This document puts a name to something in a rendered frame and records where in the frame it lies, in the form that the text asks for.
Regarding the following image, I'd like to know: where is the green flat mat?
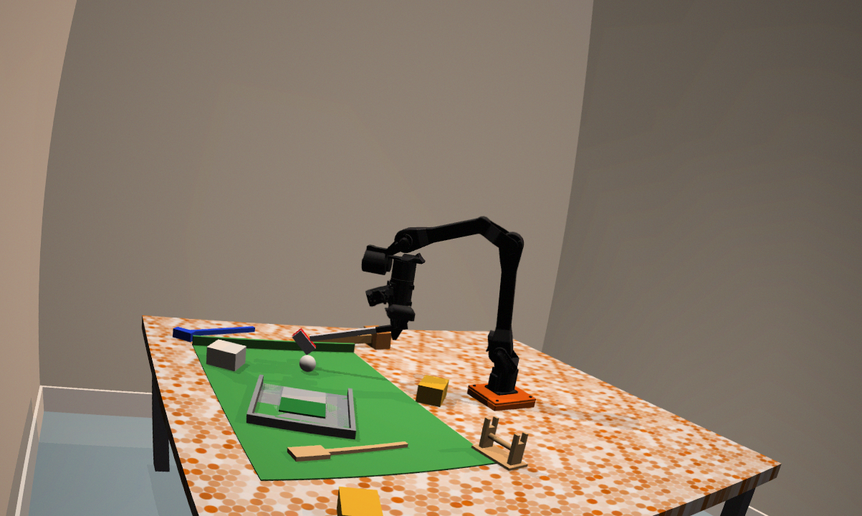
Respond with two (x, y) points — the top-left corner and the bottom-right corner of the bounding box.
(192, 343), (496, 481)

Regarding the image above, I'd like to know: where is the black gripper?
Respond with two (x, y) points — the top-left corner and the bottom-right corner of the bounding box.
(385, 278), (415, 340)

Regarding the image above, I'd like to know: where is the white golf ball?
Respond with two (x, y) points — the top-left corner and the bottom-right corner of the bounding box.
(300, 355), (316, 372)

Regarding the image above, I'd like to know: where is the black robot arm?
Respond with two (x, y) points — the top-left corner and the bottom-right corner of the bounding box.
(362, 216), (524, 396)

